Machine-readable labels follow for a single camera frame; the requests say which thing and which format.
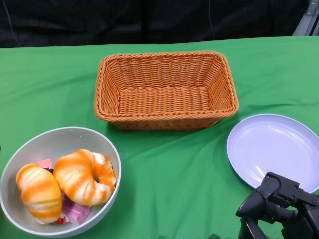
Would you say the orange striped croissant bread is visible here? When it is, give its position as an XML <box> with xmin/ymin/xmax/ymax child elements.
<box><xmin>15</xmin><ymin>163</ymin><xmax>63</xmax><ymax>224</ymax></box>
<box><xmin>53</xmin><ymin>148</ymin><xmax>117</xmax><ymax>206</ymax></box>

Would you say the green tablecloth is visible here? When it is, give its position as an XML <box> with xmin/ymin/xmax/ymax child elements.
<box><xmin>0</xmin><ymin>34</ymin><xmax>319</xmax><ymax>239</ymax></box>

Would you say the lavender round plate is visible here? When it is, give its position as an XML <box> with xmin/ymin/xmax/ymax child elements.
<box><xmin>226</xmin><ymin>114</ymin><xmax>319</xmax><ymax>194</ymax></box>

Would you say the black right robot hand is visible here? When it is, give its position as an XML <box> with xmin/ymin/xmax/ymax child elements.
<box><xmin>235</xmin><ymin>171</ymin><xmax>319</xmax><ymax>239</ymax></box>

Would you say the grey metal frame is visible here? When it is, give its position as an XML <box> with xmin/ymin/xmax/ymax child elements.
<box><xmin>292</xmin><ymin>0</ymin><xmax>319</xmax><ymax>37</ymax></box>

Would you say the pale grey round bowl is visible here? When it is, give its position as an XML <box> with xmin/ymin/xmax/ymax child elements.
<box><xmin>0</xmin><ymin>126</ymin><xmax>123</xmax><ymax>239</ymax></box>

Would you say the magenta pink cake slice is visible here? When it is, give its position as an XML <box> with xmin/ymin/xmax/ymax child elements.
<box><xmin>60</xmin><ymin>192</ymin><xmax>92</xmax><ymax>225</ymax></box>

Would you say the salmon pink cake slice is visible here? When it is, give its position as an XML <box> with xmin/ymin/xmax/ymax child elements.
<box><xmin>35</xmin><ymin>158</ymin><xmax>54</xmax><ymax>172</ymax></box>

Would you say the black backdrop curtain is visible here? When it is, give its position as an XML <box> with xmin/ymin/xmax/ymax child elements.
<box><xmin>0</xmin><ymin>0</ymin><xmax>306</xmax><ymax>48</ymax></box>

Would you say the orange wicker rectangular basket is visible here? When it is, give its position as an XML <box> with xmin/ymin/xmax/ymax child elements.
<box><xmin>94</xmin><ymin>50</ymin><xmax>239</xmax><ymax>130</ymax></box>

